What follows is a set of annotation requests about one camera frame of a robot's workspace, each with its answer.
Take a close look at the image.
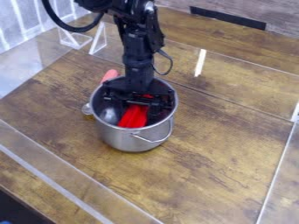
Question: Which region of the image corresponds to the red rectangular block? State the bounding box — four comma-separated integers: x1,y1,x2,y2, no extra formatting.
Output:
117,104,149,128

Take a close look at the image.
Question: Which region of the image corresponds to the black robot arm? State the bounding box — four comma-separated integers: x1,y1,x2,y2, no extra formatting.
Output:
74,0,173,128

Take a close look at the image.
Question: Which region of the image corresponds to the clear acrylic triangular bracket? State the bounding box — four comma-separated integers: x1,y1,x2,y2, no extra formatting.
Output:
58,22,108,55

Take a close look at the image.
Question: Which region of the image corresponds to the clear acrylic barrier panel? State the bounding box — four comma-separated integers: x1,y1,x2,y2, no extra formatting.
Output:
0,119,162,224

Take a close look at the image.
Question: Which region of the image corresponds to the black strip on table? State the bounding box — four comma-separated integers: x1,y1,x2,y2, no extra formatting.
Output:
189,6,266,31

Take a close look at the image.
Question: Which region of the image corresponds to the silver metal pot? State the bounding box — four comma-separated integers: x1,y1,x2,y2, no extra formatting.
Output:
87,89,178,152

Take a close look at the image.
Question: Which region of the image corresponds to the red handled metal spoon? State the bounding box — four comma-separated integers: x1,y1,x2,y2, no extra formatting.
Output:
79,68,120,116

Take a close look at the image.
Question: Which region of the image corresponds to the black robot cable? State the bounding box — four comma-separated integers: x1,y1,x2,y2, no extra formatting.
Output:
41,0,173,77

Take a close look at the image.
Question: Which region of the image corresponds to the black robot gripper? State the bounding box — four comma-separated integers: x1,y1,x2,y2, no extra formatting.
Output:
98,52,174,125

